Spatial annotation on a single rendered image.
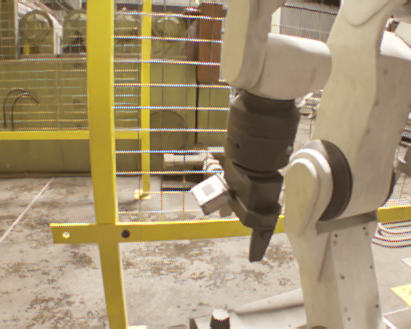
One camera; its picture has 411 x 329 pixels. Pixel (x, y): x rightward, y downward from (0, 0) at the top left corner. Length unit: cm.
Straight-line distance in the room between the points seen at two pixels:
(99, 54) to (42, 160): 200
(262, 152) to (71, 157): 224
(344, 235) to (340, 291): 10
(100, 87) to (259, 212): 42
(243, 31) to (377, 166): 33
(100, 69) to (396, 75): 53
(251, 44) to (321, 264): 41
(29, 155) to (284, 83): 240
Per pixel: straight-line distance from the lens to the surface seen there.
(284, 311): 87
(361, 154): 50
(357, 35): 47
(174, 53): 243
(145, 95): 186
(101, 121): 65
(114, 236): 73
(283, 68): 34
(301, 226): 53
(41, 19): 255
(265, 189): 38
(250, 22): 31
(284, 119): 34
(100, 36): 65
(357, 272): 60
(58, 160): 255
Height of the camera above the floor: 77
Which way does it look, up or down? 16 degrees down
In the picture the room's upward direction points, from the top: 3 degrees clockwise
